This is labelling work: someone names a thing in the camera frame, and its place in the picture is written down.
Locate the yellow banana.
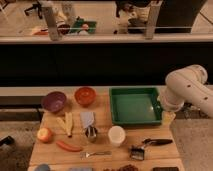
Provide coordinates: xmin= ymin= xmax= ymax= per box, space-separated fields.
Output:
xmin=56 ymin=113 xmax=73 ymax=137

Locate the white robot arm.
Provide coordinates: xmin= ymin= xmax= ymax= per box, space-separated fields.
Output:
xmin=159 ymin=65 xmax=213 ymax=118

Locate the red bowl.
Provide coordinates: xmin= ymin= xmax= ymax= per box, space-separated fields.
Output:
xmin=74 ymin=87 xmax=96 ymax=107

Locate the purple bowl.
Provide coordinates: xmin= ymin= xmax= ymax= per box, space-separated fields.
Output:
xmin=41 ymin=91 xmax=67 ymax=113

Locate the green plastic tray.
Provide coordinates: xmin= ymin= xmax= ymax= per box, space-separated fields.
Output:
xmin=109 ymin=87 xmax=163 ymax=125

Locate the small metal cup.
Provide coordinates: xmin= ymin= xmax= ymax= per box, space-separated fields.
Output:
xmin=85 ymin=126 xmax=98 ymax=143

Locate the white plastic cup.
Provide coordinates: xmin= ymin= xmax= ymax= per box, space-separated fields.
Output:
xmin=108 ymin=126 xmax=126 ymax=147

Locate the silver fork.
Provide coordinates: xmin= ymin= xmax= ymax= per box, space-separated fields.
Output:
xmin=80 ymin=151 xmax=112 ymax=158

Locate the orange carrot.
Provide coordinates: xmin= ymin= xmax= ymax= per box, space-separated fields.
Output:
xmin=56 ymin=140 xmax=83 ymax=152

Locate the red yellow apple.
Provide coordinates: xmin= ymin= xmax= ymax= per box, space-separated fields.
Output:
xmin=37 ymin=128 xmax=53 ymax=143

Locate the brown pile of nuts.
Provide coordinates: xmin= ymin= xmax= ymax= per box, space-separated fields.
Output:
xmin=103 ymin=164 xmax=139 ymax=171

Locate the blue round object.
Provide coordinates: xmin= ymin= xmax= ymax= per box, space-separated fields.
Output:
xmin=34 ymin=164 xmax=51 ymax=171

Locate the dark brown block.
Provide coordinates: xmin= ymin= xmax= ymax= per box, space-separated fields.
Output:
xmin=152 ymin=167 xmax=179 ymax=171

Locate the black object on floor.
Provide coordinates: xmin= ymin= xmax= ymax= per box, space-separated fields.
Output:
xmin=0 ymin=136 xmax=15 ymax=147

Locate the black handled peeler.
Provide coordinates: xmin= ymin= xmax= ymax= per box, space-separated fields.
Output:
xmin=142 ymin=138 xmax=173 ymax=146

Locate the left metal frame post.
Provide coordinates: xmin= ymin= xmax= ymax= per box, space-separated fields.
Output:
xmin=41 ymin=1 xmax=60 ymax=41

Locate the metal frame post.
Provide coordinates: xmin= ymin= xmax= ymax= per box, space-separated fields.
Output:
xmin=145 ymin=0 xmax=163 ymax=39
xmin=41 ymin=1 xmax=60 ymax=41

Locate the right metal frame post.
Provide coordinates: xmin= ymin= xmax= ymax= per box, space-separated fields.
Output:
xmin=145 ymin=0 xmax=163 ymax=39

